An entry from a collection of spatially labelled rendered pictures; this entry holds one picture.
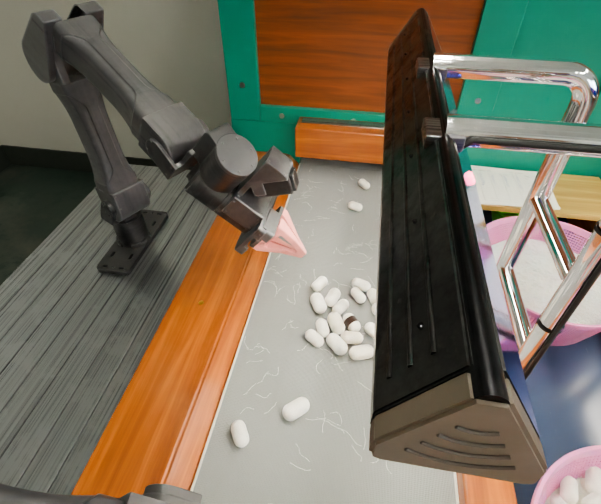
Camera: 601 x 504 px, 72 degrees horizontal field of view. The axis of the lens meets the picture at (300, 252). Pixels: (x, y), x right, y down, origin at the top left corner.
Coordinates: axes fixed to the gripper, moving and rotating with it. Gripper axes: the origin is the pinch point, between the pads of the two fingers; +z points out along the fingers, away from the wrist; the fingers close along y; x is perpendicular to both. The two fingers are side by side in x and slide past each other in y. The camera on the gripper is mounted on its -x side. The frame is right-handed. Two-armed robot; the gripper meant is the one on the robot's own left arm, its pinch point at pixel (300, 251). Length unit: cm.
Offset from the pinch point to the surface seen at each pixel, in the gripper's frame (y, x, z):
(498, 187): 30.2, -20.8, 30.1
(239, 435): -27.5, 5.9, 1.5
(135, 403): -26.0, 14.4, -9.5
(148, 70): 134, 78, -57
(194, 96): 134, 73, -34
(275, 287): -1.5, 8.3, 1.8
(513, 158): 39, -25, 32
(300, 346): -12.4, 4.2, 6.5
